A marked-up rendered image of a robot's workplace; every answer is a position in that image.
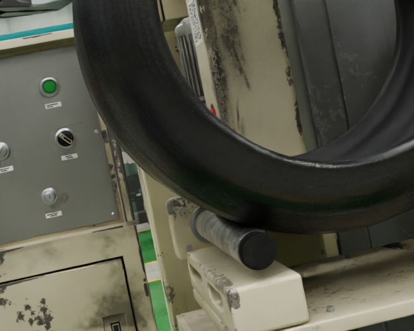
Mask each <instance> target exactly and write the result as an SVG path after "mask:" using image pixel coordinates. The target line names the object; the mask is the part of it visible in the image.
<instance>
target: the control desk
mask: <svg viewBox="0 0 414 331"><path fill-rule="evenodd" d="M134 220H135V216H134V212H133V206H132V202H131V196H130V192H129V187H128V183H127V177H126V171H125V167H124V161H123V157H122V151H121V148H120V145H119V144H118V142H117V141H116V139H115V138H114V137H113V136H112V134H111V133H110V131H109V130H108V128H107V127H106V125H105V124H104V122H103V120H102V119H101V117H100V115H99V113H98V112H97V109H96V108H95V105H94V104H93V101H92V99H91V97H90V95H89V92H88V90H87V87H86V84H85V82H84V79H83V76H82V73H81V69H80V64H79V61H78V56H77V52H76V45H75V41H74V29H73V28H72V29H67V30H61V31H56V32H49V33H42V34H38V35H31V36H27V37H19V38H15V39H8V40H4V41H0V331H158V329H157V325H156V319H155V316H154V309H153V306H152V300H151V296H150V290H149V284H148V280H147V274H146V270H145V264H144V261H143V254H142V251H141V245H140V241H139V235H138V232H137V225H136V224H135V223H134Z"/></svg>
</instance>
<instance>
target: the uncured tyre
mask: <svg viewBox="0 0 414 331"><path fill-rule="evenodd" d="M394 4H395V10H396V44H395V49H394V56H393V59H392V63H391V67H390V70H389V73H388V76H387V78H386V81H385V82H384V85H383V87H382V89H381V91H380V93H379V95H378V96H377V98H376V99H375V101H374V103H373V104H372V105H371V107H370V108H369V109H368V111H367V112H366V113H365V114H364V115H363V117H362V118H361V119H360V120H359V121H358V122H357V123H356V124H355V125H354V126H353V127H351V128H350V129H349V130H347V132H345V133H344V134H343V135H341V136H339V137H338V138H337V139H335V140H333V141H332V142H330V143H328V144H326V145H325V146H322V147H320V148H318V149H315V150H312V151H310V152H307V153H304V154H299V155H296V156H286V155H283V154H280V153H277V152H274V151H272V150H269V149H266V148H264V147H262V146H260V145H258V144H256V143H253V142H252V141H250V140H248V139H247V138H245V137H243V136H242V135H240V134H238V133H237V132H236V131H234V130H233V129H231V128H230V127H229V126H228V125H226V124H225V123H223V122H222V121H221V120H220V119H219V118H218V117H217V116H216V115H215V114H213V113H212V112H211V111H210V110H209V109H208V108H207V106H206V105H205V104H204V103H203V102H202V101H201V100H200V99H199V98H198V96H197V95H196V94H195V92H194V91H193V90H192V89H191V87H190V85H189V84H188V83H187V81H186V80H185V78H184V77H183V75H182V73H181V71H180V70H179V68H178V66H177V64H176V62H175V60H174V58H173V56H172V53H171V51H170V48H169V46H168V43H167V41H166V38H165V35H164V31H163V28H162V24H161V21H160V15H159V11H158V3H157V0H72V13H73V17H72V18H73V29H74V41H75V45H76V52H77V56H78V61H79V64H80V69H81V73H82V76H83V79H84V82H85V84H86V87H87V90H88V92H89V95H90V97H91V99H92V101H93V104H94V105H95V108H96V109H97V112H98V113H99V115H100V117H101V119H102V120H103V122H104V124H105V125H106V127H107V128H108V130H109V131H110V133H111V134H112V136H113V137H114V138H115V139H116V141H117V142H118V144H119V145H120V146H121V147H122V148H123V150H124V151H125V152H126V153H127V155H128V156H129V157H130V158H131V159H132V160H133V161H134V162H135V163H136V164H137V165H138V166H139V167H140V168H141V169H142V170H143V171H145V172H146V173H147V174H148V175H150V176H151V177H152V178H153V179H154V180H155V181H157V182H158V183H160V184H161V185H162V186H164V187H166V188H167V189H168V190H170V191H172V192H173V193H175V194H176V195H178V196H180V197H182V198H184V199H186V200H187V201H189V202H191V203H193V204H196V205H198V206H200V207H202V208H204V209H206V210H208V211H210V212H212V213H214V214H217V215H219V216H221V217H224V218H226V219H229V220H232V221H234V222H237V223H240V224H243V225H247V226H249V227H254V228H257V229H263V230H266V231H273V232H281V233H288V234H331V233H338V232H346V231H353V230H357V229H362V228H365V227H370V226H372V225H376V224H379V223H382V222H385V221H387V220H390V219H393V218H395V217H397V216H399V215H402V214H404V213H406V212H408V211H410V210H412V209H414V0H394Z"/></svg>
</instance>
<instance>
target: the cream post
mask: <svg viewBox="0 0 414 331"><path fill-rule="evenodd" d="M188 2H189V0H186V4H187V3H188ZM195 4H196V10H197V14H198V21H199V24H200V30H201V34H202V40H203V42H202V43H200V44H199V45H198V46H197V47H196V44H195V38H194V34H193V28H192V24H191V18H190V14H189V8H188V4H187V10H188V14H189V21H190V25H191V31H192V35H193V41H194V44H195V49H196V55H197V59H198V67H199V70H200V77H201V81H202V87H203V91H204V97H205V101H206V106H207V108H208V109H209V110H210V109H211V108H214V109H215V111H216V116H217V117H218V118H219V119H220V120H221V121H222V122H223V123H225V124H226V125H228V126H229V127H230V128H231V129H233V130H234V131H236V132H237V133H238V134H240V135H242V136H243V137H245V138H247V139H248V140H250V141H252V142H253V143H256V144H258V145H260V146H262V147H264V148H266V149H269V150H272V151H274V152H277V153H280V154H283V155H286V156H296V155H299V154H304V153H306V152H307V150H306V144H305V140H304V134H303V130H302V123H301V119H300V113H299V109H298V103H297V99H296V92H295V88H294V82H293V78H292V72H291V68H290V61H289V57H288V51H287V44H286V41H285V35H284V30H283V24H282V20H281V13H280V10H279V4H278V0H195ZM274 241H275V244H276V247H277V254H276V257H275V261H278V262H279V263H281V264H283V265H284V266H286V267H291V266H294V265H299V264H303V263H308V262H311V261H317V260H320V259H325V258H327V254H326V250H325V243H324V239H323V235H322V234H301V235H298V236H292V237H289V238H284V239H280V240H274Z"/></svg>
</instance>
